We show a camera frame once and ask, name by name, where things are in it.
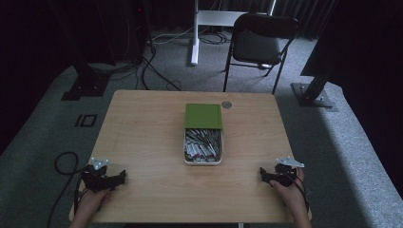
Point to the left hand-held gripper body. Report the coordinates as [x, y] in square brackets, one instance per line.
[95, 178]

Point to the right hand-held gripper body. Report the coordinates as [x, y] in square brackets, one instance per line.
[284, 176]

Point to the person's right hand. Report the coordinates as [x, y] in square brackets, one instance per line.
[291, 196]

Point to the person's left hand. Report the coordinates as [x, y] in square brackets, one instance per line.
[93, 200]

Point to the white rectangular box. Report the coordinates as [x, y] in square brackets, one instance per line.
[203, 162]

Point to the pile of small sachets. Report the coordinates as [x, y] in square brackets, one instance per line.
[202, 145]

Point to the green box lid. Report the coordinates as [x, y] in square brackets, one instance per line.
[203, 116]

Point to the black stand with base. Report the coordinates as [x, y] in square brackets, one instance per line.
[86, 83]

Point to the black metal stand with plate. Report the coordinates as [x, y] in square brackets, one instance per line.
[316, 85]

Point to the black folding chair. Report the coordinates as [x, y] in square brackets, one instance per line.
[258, 44]

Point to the white desk frame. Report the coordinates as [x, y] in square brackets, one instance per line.
[202, 19]

